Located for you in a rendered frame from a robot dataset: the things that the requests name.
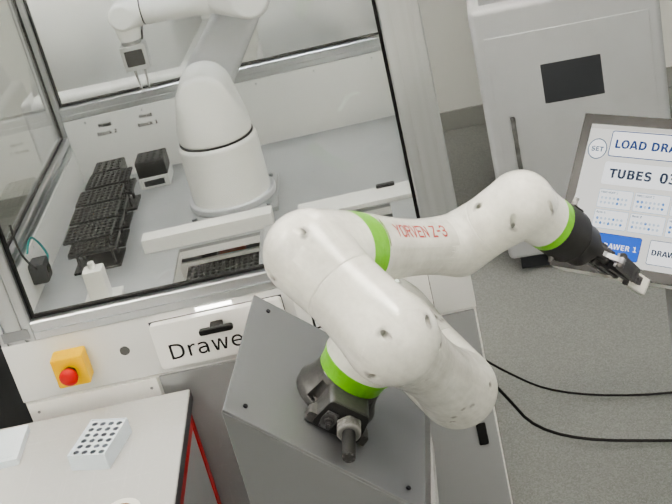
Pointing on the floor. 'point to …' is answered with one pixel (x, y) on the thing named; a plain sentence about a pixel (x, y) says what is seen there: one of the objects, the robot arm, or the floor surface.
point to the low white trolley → (19, 485)
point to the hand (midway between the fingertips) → (634, 280)
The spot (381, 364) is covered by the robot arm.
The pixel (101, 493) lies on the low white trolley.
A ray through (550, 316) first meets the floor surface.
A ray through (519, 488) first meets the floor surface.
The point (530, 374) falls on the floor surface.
